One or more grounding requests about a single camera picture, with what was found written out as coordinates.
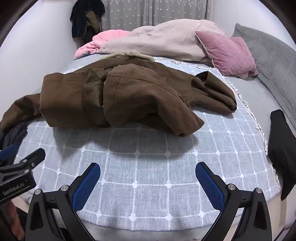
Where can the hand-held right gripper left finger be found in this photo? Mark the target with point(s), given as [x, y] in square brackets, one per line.
[86, 183]

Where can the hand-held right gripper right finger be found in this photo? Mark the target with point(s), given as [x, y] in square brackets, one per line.
[209, 183]

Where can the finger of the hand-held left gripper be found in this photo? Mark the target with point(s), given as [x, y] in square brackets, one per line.
[9, 153]
[34, 156]

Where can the brown coat with fur collar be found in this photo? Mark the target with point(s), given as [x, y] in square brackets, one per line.
[138, 97]

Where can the person's left hand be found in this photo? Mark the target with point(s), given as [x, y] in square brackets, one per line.
[11, 217]

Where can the dark grey cloth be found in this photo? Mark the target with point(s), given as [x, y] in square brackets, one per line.
[11, 139]

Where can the grey checked blanket with fringe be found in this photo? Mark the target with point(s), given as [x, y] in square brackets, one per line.
[150, 180]

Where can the black cloth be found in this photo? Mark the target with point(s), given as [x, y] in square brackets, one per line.
[282, 150]

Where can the pink duvet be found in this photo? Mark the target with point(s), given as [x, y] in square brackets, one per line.
[101, 40]

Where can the grey quilted pad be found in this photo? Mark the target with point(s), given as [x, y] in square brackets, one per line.
[272, 60]

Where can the hanging dark jacket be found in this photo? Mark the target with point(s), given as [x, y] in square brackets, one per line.
[78, 23]

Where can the hanging olive garment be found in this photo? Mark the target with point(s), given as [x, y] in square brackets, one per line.
[92, 22]

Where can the beige duvet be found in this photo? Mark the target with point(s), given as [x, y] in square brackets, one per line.
[161, 39]

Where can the grey star-print curtain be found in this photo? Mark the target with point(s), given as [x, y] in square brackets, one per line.
[150, 11]

